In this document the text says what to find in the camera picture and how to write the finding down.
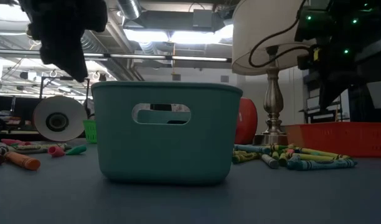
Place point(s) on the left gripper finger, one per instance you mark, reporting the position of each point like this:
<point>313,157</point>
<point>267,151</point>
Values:
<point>66,53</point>

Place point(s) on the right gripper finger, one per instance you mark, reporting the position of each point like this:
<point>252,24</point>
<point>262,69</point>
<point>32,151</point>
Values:
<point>332,90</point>

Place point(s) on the gray crayon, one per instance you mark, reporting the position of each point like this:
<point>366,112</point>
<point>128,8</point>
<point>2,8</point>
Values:
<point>269,161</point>
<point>0,149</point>

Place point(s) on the teal plastic bin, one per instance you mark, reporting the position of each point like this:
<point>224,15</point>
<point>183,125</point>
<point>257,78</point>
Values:
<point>165,149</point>

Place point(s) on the red plastic basket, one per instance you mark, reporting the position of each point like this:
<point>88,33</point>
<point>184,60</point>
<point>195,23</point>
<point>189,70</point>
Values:
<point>333,138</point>

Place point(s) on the gray panel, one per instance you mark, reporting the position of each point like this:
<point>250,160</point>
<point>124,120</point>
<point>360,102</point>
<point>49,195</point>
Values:
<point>380,95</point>

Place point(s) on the red desk lamp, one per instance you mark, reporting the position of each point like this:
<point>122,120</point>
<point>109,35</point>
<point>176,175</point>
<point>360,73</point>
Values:
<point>44,118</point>

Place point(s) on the long ceiling light bar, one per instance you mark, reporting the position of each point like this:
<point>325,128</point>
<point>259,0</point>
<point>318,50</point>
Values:
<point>140,56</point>

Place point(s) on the green plastic basket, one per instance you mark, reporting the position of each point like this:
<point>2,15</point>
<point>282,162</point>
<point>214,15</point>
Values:
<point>90,132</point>

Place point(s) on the green crayon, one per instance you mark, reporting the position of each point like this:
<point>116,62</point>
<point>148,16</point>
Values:
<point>245,158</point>
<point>283,160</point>
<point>275,155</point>

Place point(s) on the white shade table lamp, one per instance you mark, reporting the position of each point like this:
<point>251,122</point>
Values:
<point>259,31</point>

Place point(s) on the green eraser cap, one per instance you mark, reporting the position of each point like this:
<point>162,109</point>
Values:
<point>76,150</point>

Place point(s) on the pink crayon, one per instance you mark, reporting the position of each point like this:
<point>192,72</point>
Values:
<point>13,142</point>

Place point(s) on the yellow crayon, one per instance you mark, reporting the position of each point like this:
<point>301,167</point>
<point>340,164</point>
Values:
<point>240,152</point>

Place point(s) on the gray ceiling box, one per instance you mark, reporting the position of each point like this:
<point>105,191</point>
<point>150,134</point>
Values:
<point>204,20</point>

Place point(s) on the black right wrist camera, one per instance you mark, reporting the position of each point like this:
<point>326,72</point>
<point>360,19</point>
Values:
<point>312,26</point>

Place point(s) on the silver ventilation duct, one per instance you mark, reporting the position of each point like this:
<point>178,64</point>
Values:
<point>128,7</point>

